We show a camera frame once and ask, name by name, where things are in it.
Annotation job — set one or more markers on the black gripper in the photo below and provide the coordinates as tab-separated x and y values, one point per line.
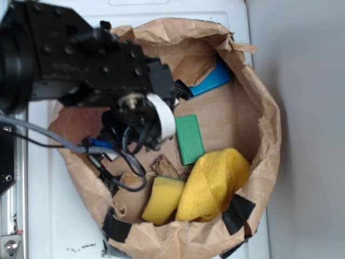
139	91

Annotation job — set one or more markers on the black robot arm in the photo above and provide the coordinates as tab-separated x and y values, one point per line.
51	52

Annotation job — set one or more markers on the green block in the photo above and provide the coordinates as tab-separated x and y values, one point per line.
189	139

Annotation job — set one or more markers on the blue block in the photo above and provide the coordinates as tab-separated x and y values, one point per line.
217	78

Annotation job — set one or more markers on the yellow sponge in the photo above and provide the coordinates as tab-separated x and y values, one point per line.
164	199

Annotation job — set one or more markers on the yellow microfiber cloth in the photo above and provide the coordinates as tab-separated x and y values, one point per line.
213	181

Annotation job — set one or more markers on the brown paper bag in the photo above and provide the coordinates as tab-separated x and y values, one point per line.
241	114

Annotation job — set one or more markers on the black tape right rim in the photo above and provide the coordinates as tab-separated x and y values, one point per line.
237	213

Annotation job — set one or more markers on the black tape rim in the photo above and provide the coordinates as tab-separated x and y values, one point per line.
114	228
237	213

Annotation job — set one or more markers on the black tape left rim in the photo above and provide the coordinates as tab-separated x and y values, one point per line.
114	228

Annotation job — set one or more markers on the aluminium rail with bracket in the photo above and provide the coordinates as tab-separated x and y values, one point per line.
14	223

